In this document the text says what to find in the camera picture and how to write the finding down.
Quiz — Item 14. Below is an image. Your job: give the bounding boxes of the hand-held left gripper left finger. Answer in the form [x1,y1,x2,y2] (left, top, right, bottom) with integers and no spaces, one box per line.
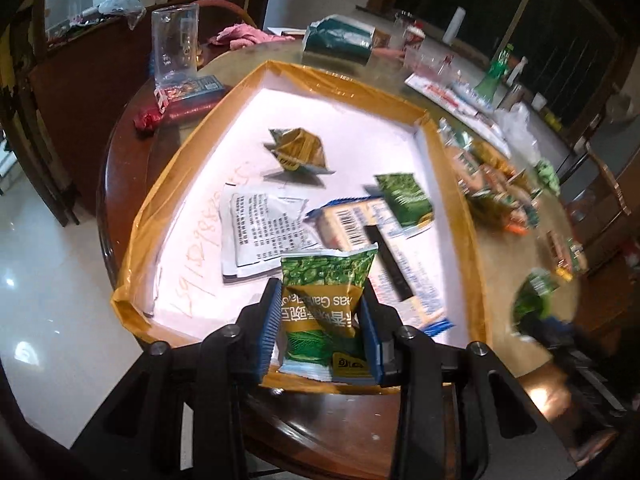
[70,277,285,480]

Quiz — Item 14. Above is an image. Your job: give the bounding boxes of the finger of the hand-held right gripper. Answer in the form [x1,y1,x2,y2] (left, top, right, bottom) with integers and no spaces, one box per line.
[517,310,583,357]

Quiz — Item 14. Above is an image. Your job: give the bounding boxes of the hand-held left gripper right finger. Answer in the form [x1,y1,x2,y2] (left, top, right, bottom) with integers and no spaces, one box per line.
[358,279,579,480]

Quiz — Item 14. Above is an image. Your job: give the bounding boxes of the green leafy snack packet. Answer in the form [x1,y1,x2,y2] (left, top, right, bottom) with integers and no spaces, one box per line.
[510,267,562,333]

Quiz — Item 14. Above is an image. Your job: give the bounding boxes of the green and gold snack packet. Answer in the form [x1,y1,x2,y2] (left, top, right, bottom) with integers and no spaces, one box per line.
[277,243,379,386]

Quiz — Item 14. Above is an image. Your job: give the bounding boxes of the white box with yellow tape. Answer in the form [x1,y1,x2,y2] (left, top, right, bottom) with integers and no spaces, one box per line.
[111,60,488,395]

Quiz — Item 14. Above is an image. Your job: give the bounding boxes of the small striped snack packets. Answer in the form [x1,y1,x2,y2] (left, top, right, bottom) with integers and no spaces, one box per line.
[544,231,587,277]

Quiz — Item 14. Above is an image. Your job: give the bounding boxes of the white printed sachet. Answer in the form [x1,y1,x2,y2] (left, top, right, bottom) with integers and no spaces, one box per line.
[221,185,323,282]

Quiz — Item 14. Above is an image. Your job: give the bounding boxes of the blue and white biscuit packet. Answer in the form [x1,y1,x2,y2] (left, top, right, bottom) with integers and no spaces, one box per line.
[304,196,457,337]

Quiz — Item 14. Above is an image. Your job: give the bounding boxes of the dark green snack packet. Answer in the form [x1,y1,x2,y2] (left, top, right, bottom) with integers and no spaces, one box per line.
[374,172,435,232]

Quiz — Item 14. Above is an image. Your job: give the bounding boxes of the green cloth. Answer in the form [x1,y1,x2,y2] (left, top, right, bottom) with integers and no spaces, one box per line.
[534,159,560,193]

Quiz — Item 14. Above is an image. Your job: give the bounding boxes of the pile of assorted snack packets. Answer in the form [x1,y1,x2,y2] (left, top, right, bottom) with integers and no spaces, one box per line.
[437,119,546,237]

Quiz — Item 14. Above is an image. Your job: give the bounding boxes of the crumpled gold snack packet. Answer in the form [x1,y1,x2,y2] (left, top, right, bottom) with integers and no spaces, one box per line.
[263,127,337,187]

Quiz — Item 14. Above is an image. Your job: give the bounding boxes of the white plastic bag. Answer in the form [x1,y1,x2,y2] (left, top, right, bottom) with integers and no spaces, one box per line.
[494,101,542,162]

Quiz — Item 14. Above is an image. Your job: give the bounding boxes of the red sausage packet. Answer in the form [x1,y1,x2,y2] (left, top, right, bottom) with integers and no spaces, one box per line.
[132,94,222,135]

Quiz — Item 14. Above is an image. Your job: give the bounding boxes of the printed flyer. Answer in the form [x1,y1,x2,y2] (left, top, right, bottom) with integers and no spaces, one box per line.
[404,72,507,137]

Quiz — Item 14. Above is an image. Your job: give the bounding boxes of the blue and red flat packet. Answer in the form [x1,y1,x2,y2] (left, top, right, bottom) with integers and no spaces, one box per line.
[157,75,224,107]

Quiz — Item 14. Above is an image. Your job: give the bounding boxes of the green plastic bottle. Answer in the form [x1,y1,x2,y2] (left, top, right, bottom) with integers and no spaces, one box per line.
[474,44,517,107]

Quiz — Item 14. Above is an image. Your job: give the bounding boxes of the clear plastic bowl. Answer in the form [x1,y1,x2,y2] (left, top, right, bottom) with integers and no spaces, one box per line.
[404,50,457,82]

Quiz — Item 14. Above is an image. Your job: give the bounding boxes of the teal tissue pack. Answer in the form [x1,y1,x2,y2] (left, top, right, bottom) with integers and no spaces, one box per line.
[301,16,377,67]

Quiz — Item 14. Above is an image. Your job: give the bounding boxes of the pink cloth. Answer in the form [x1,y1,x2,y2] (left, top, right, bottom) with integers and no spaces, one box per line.
[207,24,297,52]

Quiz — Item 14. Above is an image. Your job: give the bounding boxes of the red and white cup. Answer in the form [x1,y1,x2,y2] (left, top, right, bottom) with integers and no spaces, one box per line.
[399,24,427,55]

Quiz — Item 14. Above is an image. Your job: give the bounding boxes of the clear plastic measuring jug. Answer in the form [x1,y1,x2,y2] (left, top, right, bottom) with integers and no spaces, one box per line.
[151,2,200,85]

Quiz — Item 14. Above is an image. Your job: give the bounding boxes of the dark wooden cabinet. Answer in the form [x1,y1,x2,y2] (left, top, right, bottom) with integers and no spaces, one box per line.
[27,7,157,211]

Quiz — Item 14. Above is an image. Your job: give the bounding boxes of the white cylinder container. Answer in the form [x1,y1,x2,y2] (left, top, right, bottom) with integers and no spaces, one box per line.
[442,7,467,44]

